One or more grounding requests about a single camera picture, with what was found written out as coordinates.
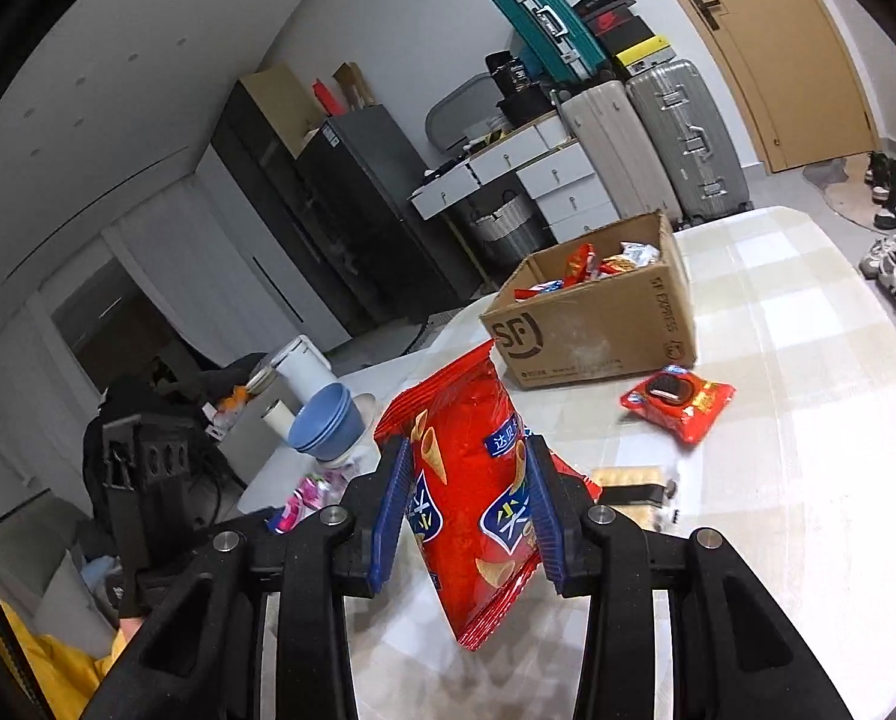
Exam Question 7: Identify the red cone chips bag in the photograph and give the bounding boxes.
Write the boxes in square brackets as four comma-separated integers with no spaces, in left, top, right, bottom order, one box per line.
[371,340,605,652]

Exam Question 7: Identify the silver aluminium suitcase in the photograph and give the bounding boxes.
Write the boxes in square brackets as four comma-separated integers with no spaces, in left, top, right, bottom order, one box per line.
[626,59,750,226]

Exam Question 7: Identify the white kettle jug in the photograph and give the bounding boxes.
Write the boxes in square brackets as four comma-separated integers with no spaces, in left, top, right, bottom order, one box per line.
[269,335,338,405]

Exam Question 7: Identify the grey oval mirror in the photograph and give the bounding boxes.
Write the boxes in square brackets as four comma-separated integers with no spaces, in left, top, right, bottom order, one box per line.
[425,73,512,156]

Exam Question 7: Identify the stacked shoe boxes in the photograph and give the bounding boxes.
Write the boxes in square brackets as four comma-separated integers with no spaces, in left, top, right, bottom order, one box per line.
[573,0,676,82]

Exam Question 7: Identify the purple candy bag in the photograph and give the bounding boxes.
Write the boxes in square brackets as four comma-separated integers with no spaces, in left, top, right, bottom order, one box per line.
[266,463,357,535]

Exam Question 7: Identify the wooden door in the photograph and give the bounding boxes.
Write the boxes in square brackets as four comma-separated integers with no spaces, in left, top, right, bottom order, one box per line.
[677,0,879,172]

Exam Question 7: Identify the black refrigerator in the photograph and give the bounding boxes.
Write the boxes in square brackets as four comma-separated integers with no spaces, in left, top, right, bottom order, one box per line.
[297,106,482,323]

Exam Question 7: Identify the SF cardboard box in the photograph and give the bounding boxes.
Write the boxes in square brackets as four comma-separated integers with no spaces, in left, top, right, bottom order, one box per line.
[480,211,699,388]

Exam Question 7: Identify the beige suitcase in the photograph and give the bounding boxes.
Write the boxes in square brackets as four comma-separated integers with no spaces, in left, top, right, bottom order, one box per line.
[558,80,682,226]

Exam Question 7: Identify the white red snack bag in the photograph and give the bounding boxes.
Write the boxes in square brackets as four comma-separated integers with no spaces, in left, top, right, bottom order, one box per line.
[598,242,661,277]

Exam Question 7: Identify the red Oreo cookie pack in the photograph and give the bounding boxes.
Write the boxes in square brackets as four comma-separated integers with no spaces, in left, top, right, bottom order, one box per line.
[619,366,736,445]

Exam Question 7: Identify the stacked blue bowls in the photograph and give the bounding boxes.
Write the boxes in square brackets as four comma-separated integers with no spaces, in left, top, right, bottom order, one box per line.
[287,382,365,461]

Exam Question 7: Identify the woven laundry basket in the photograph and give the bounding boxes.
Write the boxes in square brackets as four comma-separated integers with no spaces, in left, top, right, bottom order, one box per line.
[471,193,551,266]

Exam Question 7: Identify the teal suitcase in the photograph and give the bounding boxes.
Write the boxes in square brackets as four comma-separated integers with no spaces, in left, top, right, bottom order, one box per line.
[492,0,611,85]

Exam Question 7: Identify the orange wafer snack tube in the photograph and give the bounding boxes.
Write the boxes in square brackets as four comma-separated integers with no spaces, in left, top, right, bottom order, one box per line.
[590,466,679,532]

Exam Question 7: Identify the small white cup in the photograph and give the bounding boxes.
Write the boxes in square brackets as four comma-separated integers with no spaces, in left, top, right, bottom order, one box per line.
[263,400,295,442]

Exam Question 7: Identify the person's left hand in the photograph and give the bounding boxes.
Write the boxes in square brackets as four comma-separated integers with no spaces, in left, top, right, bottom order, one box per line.
[119,616,146,642]

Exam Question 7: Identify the white drawer desk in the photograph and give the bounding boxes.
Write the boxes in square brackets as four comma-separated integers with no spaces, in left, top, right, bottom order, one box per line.
[411,114,620,242]

